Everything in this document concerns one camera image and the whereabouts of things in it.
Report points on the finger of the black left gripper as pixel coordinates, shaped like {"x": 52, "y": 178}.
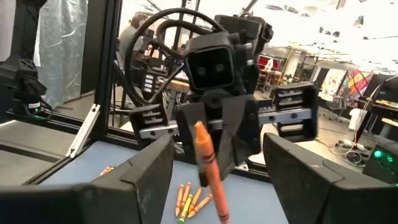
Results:
{"x": 186, "y": 130}
{"x": 231, "y": 133}

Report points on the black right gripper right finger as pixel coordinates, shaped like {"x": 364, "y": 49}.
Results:
{"x": 304, "y": 199}

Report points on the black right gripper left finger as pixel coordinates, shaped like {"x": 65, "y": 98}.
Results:
{"x": 124, "y": 202}

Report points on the orange crayon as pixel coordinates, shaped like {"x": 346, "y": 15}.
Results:
{"x": 186, "y": 193}
{"x": 200, "y": 205}
{"x": 196, "y": 199}
{"x": 179, "y": 199}
{"x": 211, "y": 174}

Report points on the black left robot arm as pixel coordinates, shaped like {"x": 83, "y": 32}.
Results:
{"x": 245, "y": 31}

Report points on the aluminium extrusion bar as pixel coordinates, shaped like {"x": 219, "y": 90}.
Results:
{"x": 83, "y": 130}

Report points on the black box green lights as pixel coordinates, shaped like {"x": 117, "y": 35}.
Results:
{"x": 381, "y": 161}

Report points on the wooden top desk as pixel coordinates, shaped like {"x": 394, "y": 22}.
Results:
{"x": 390, "y": 123}

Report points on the person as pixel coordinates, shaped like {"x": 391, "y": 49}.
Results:
{"x": 130, "y": 37}

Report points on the black device green light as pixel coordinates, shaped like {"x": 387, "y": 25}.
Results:
{"x": 31, "y": 90}

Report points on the clear plastic sheet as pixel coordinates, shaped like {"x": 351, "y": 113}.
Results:
{"x": 62, "y": 46}

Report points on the black table frame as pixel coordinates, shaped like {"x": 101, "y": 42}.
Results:
{"x": 118, "y": 140}

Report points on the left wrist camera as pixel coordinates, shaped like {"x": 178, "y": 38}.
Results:
{"x": 211, "y": 65}

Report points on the colourful wall poster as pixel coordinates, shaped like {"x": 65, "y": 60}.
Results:
{"x": 357, "y": 82}

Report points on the black vertical frame post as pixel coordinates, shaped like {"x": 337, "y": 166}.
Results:
{"x": 107, "y": 62}

